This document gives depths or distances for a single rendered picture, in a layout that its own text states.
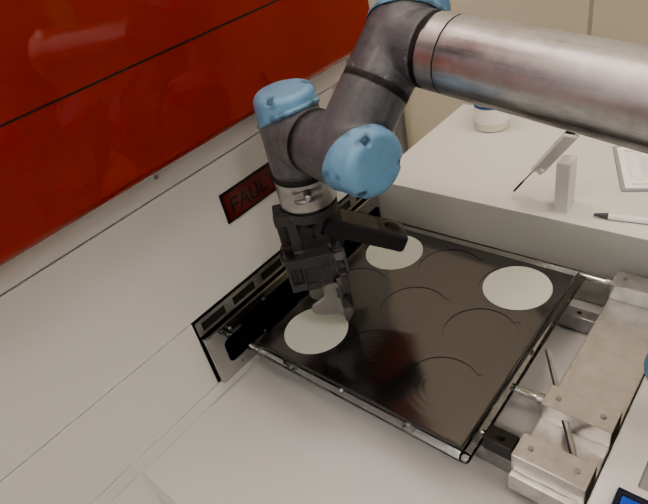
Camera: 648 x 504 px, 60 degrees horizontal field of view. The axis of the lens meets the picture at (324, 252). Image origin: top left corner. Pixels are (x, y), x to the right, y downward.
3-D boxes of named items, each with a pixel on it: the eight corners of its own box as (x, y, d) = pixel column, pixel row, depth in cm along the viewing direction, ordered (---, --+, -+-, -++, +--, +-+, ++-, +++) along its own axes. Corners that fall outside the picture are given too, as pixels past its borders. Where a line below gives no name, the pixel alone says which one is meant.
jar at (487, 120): (468, 130, 114) (466, 85, 108) (484, 116, 117) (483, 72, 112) (500, 135, 109) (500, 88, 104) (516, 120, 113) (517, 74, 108)
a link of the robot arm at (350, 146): (386, 81, 52) (318, 65, 60) (335, 191, 53) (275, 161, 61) (433, 115, 57) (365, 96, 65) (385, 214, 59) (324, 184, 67)
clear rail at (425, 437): (247, 350, 86) (244, 344, 85) (253, 345, 87) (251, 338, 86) (467, 469, 63) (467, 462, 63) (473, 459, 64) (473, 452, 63)
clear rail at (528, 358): (456, 463, 64) (455, 456, 63) (578, 275, 85) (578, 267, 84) (467, 469, 63) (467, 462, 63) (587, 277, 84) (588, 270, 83)
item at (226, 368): (218, 380, 88) (198, 338, 82) (377, 231, 112) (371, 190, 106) (225, 385, 87) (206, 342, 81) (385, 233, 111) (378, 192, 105)
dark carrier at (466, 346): (258, 344, 86) (257, 341, 85) (384, 226, 105) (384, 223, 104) (461, 449, 65) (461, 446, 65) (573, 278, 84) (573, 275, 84)
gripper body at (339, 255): (290, 266, 82) (270, 196, 76) (347, 252, 82) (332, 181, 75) (294, 298, 76) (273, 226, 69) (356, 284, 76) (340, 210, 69)
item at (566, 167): (528, 207, 88) (530, 130, 81) (538, 195, 91) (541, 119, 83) (568, 216, 85) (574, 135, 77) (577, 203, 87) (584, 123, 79)
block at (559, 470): (510, 468, 63) (510, 453, 62) (523, 446, 65) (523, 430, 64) (583, 505, 59) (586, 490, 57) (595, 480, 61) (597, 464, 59)
